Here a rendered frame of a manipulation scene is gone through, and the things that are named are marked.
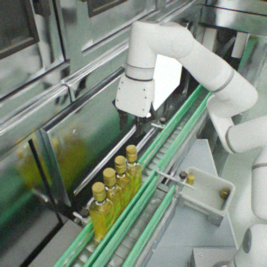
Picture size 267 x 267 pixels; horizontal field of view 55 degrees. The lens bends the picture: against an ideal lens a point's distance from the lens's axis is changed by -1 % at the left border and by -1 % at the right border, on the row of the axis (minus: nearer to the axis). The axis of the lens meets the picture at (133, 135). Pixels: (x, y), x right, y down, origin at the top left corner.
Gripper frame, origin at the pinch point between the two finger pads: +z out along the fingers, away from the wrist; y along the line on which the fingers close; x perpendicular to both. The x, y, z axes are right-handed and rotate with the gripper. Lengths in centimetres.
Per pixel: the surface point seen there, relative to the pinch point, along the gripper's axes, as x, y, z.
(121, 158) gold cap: -3.0, -0.3, 10.1
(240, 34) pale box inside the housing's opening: 104, 5, -21
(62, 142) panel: -14.9, -12.7, 4.1
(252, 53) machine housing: 95, 16, -14
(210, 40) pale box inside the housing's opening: 108, -12, -14
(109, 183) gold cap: -9.5, 0.5, 15.0
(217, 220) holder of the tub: 26, 31, 41
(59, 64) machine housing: -11.0, -17.5, -15.6
